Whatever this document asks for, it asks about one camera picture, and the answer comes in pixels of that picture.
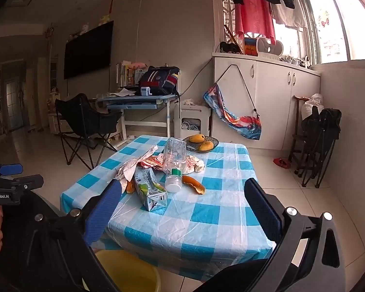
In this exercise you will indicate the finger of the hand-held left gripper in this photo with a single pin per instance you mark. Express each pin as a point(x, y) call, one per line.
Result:
point(10, 169)

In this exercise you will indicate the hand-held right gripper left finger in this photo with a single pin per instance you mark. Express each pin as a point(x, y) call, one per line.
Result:
point(105, 206)

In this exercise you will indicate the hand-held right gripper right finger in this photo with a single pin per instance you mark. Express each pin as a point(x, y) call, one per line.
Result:
point(261, 208)

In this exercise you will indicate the long orange peel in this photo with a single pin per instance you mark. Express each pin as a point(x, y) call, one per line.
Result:
point(130, 187)

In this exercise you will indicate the green white drink carton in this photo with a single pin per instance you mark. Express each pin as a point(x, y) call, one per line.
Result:
point(149, 192)

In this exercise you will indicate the silver white wrapper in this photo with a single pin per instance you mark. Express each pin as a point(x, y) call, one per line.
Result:
point(130, 167)

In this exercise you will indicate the red white snack wrapper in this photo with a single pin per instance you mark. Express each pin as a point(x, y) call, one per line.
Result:
point(150, 161)

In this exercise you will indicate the curved orange peel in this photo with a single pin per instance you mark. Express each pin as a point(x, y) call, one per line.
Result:
point(194, 185)

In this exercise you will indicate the yellow plastic basin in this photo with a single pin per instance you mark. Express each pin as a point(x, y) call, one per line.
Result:
point(130, 273)

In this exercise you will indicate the clear plastic bottle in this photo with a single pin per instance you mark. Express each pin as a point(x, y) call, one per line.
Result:
point(174, 158)

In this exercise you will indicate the red slipper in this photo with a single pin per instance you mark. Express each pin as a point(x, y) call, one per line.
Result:
point(282, 162)

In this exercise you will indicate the blue white checked tablecloth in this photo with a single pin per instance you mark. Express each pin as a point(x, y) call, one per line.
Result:
point(200, 219)

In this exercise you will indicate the glass panel door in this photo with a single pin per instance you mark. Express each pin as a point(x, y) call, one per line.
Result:
point(14, 103)

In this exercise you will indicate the white low cabinet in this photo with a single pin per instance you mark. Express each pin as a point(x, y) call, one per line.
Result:
point(59, 124)

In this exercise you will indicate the yellow mango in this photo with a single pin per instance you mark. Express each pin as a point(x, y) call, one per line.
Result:
point(206, 146)
point(197, 138)

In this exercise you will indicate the black folding camp chair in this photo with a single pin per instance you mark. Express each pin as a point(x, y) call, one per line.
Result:
point(85, 118)

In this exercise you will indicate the folded black chair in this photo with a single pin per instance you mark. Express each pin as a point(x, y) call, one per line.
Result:
point(321, 137)

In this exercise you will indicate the brown wooden chair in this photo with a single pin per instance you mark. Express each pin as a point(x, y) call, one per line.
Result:
point(296, 121)

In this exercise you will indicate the blue study desk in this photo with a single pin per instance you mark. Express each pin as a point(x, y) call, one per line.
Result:
point(133, 102)

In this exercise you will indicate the white plastic bag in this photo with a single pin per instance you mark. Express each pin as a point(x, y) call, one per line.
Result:
point(313, 105)

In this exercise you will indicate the loose white papers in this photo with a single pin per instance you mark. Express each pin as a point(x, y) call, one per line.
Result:
point(123, 92)

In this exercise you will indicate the white plastic stool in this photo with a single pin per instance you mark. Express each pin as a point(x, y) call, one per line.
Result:
point(193, 111)

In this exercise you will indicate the small blue pencil sharpener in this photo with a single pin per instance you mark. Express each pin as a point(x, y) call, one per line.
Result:
point(146, 91)

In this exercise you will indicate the crumpled white cloth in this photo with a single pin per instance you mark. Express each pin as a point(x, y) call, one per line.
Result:
point(189, 101)

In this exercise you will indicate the row of books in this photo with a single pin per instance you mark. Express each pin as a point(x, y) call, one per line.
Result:
point(123, 74)

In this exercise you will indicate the dark blue striped backpack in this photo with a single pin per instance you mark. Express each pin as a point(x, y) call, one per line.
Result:
point(159, 79)

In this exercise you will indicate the black television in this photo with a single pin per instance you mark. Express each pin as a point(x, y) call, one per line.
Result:
point(88, 51)

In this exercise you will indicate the pink plush toy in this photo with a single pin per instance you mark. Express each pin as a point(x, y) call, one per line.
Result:
point(138, 65)

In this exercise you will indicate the row of small ornaments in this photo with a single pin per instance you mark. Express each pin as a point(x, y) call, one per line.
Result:
point(295, 60)

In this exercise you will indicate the white plush toy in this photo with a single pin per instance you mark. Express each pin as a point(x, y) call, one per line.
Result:
point(84, 29)

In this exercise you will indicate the white rounded plastic rack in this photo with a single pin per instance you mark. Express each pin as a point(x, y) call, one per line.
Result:
point(270, 47)

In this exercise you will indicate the orange blue printed box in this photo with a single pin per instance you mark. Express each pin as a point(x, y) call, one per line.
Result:
point(250, 47)

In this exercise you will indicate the black shoes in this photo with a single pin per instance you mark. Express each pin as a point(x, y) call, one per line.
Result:
point(229, 48)

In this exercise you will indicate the yellow plush toy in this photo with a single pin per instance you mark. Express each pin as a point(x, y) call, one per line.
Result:
point(105, 20)

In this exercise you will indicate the red hanging garment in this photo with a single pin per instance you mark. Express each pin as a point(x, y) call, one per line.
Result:
point(255, 18)

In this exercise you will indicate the white hanging garment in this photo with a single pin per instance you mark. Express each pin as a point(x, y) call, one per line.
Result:
point(289, 15)

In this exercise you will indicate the red window sticker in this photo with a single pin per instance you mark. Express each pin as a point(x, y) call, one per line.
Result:
point(324, 18)

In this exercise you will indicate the white framed window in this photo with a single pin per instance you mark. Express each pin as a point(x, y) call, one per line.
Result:
point(337, 21)

